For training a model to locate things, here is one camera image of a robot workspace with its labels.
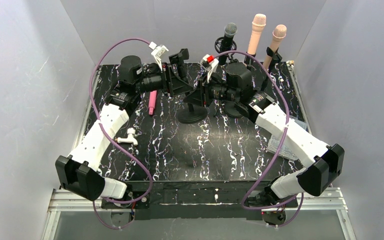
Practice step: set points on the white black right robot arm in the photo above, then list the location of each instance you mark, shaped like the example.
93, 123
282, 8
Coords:
322, 163

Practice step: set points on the clear plastic parts box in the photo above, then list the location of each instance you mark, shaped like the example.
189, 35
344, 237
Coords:
285, 151

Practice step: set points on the black tripod shock-mount stand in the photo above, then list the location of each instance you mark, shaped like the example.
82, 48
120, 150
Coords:
223, 58

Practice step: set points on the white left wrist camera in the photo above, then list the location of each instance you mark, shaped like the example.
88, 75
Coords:
157, 52

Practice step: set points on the black grey-mesh microphone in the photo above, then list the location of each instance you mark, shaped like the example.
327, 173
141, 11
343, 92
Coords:
227, 42

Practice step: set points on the white plastic faucet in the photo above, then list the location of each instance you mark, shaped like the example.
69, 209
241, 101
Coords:
129, 139

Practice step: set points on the pink microphone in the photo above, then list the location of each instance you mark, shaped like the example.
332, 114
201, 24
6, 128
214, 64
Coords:
152, 102

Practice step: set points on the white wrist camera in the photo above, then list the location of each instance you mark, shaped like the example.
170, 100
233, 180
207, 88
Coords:
210, 64
157, 52

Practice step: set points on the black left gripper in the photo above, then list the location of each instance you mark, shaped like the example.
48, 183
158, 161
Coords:
169, 79

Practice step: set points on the beige microphone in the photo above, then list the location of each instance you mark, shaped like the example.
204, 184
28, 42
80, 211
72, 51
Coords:
258, 25
278, 34

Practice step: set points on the black round-base microphone stand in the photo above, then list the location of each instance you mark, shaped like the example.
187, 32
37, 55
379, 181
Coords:
191, 114

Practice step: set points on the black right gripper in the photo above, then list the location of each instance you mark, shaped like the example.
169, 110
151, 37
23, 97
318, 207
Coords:
204, 91

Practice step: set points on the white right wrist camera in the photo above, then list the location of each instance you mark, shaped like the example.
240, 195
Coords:
210, 64

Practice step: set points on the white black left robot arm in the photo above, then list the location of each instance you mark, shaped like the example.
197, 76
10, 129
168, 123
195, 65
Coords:
77, 172

